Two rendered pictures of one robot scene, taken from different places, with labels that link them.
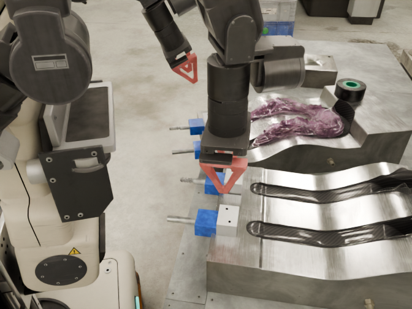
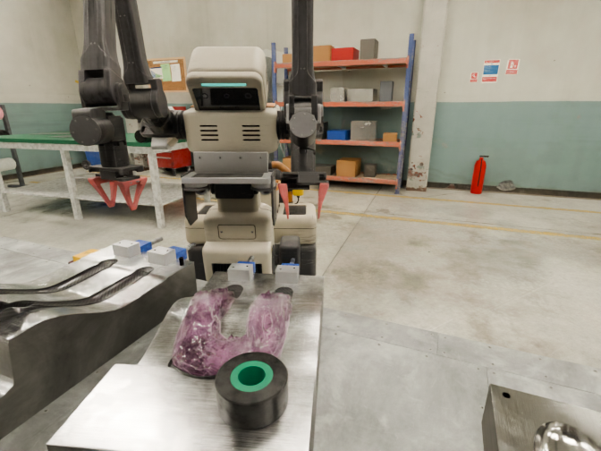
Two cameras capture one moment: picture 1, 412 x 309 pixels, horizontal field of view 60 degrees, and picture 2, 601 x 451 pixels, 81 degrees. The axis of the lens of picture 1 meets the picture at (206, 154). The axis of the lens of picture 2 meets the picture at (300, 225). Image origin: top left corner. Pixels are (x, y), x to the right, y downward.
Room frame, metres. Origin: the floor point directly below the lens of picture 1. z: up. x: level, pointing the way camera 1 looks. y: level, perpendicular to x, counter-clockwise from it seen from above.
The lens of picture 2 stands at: (1.03, -0.70, 1.23)
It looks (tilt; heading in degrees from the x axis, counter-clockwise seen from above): 19 degrees down; 104
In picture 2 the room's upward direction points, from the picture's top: straight up
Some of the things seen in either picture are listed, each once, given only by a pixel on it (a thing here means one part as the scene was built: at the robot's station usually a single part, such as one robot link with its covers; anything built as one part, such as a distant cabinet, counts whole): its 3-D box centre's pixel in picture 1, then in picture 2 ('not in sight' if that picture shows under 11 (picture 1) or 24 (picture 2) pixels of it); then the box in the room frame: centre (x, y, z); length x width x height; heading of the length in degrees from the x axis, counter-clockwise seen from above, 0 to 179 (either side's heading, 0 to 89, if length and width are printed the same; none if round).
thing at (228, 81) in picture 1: (232, 76); (108, 129); (0.44, -0.04, 1.18); 0.07 x 0.06 x 0.07; 105
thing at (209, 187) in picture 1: (210, 183); (177, 253); (0.55, -0.01, 0.89); 0.13 x 0.05 x 0.05; 80
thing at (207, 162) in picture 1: (224, 164); (113, 188); (0.42, -0.03, 1.05); 0.07 x 0.07 x 0.09; 81
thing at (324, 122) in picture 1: (295, 116); (236, 316); (0.81, -0.24, 0.90); 0.26 x 0.18 x 0.08; 98
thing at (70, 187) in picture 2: not in sight; (102, 168); (-2.37, 2.90, 0.51); 2.40 x 1.13 x 1.02; 178
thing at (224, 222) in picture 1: (202, 222); (142, 246); (0.45, 0.01, 0.89); 0.13 x 0.05 x 0.05; 81
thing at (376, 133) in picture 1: (293, 128); (241, 340); (0.82, -0.24, 0.86); 0.50 x 0.26 x 0.11; 98
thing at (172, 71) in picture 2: not in sight; (166, 75); (-3.14, 5.64, 1.80); 0.90 x 0.03 x 0.60; 174
